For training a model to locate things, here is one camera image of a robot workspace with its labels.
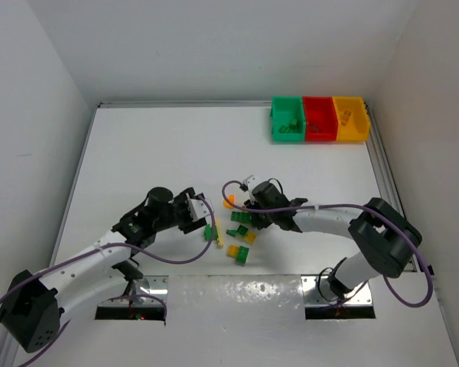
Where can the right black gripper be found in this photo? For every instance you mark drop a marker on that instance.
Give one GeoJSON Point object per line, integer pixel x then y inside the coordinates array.
{"type": "Point", "coordinates": [258, 220]}

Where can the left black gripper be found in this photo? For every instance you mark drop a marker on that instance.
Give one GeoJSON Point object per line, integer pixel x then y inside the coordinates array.
{"type": "Point", "coordinates": [193, 225]}

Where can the yellow half-round lego brick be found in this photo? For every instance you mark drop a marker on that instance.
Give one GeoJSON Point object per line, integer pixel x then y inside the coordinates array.
{"type": "Point", "coordinates": [230, 202]}

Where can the red rounded lego brick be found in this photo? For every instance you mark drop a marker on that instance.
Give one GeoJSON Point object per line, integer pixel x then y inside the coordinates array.
{"type": "Point", "coordinates": [316, 127]}

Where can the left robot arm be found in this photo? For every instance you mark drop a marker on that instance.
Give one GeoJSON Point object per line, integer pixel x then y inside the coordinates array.
{"type": "Point", "coordinates": [38, 305]}

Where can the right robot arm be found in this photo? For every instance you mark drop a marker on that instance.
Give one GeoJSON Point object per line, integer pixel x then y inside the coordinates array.
{"type": "Point", "coordinates": [385, 239]}

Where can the green lego plate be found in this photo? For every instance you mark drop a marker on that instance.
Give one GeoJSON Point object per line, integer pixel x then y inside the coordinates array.
{"type": "Point", "coordinates": [241, 217]}

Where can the green and yellow lego stack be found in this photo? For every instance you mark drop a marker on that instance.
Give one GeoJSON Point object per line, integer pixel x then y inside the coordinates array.
{"type": "Point", "coordinates": [245, 234]}

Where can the green arch lego piece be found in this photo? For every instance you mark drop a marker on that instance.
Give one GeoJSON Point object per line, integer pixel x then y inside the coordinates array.
{"type": "Point", "coordinates": [211, 233]}

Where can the yellow green lego block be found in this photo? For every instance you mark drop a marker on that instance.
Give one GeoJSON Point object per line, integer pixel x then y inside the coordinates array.
{"type": "Point", "coordinates": [238, 253]}

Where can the long tan lego plate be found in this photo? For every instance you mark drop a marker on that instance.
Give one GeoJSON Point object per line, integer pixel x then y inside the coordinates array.
{"type": "Point", "coordinates": [219, 238]}

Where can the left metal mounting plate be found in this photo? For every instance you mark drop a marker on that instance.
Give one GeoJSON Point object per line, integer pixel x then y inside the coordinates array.
{"type": "Point", "coordinates": [142, 293]}

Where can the metal mounting plate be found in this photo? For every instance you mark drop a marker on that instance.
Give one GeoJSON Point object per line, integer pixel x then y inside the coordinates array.
{"type": "Point", "coordinates": [142, 293]}
{"type": "Point", "coordinates": [360, 296]}

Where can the green storage bin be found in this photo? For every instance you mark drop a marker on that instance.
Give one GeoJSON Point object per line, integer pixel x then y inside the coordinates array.
{"type": "Point", "coordinates": [283, 110]}

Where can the red storage bin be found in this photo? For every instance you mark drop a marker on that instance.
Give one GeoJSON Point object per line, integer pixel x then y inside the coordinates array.
{"type": "Point", "coordinates": [320, 109]}

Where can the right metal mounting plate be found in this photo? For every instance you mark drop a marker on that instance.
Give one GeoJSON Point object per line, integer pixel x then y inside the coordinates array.
{"type": "Point", "coordinates": [360, 296]}

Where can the yellow storage bin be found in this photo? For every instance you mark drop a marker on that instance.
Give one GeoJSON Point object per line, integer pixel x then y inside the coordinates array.
{"type": "Point", "coordinates": [353, 120]}

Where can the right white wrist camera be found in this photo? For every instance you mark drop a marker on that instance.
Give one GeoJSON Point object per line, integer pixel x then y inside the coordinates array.
{"type": "Point", "coordinates": [249, 183]}

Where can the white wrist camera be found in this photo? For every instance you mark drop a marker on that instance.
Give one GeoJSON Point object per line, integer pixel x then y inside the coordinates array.
{"type": "Point", "coordinates": [249, 183]}
{"type": "Point", "coordinates": [199, 208]}

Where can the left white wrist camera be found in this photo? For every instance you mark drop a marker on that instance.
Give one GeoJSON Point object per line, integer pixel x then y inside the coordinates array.
{"type": "Point", "coordinates": [199, 208]}

